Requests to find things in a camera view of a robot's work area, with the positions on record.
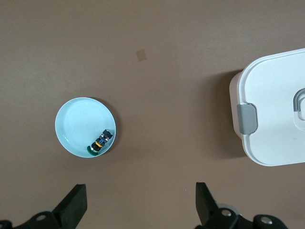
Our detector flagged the green black switch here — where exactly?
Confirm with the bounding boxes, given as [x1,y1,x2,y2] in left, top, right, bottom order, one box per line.
[86,128,114,156]

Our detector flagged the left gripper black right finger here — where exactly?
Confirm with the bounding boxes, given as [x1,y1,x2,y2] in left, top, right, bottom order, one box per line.
[195,182,290,229]

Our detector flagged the white lunch box grey clips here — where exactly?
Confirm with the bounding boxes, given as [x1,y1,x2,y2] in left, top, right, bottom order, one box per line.
[229,47,305,167]

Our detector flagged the light blue round plate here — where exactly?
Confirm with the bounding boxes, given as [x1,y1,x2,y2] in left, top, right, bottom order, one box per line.
[54,96,117,159]

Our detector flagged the small brown tape patch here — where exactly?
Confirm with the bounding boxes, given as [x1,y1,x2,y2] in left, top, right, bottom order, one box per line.
[136,49,147,62]

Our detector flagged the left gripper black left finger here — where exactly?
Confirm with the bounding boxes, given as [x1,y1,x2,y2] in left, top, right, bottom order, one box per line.
[0,183,88,229]

